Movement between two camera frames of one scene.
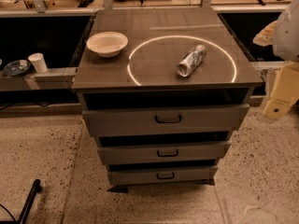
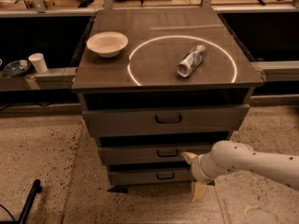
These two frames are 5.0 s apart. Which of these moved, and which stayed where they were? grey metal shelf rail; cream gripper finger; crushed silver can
Moved: cream gripper finger
Stayed: crushed silver can; grey metal shelf rail
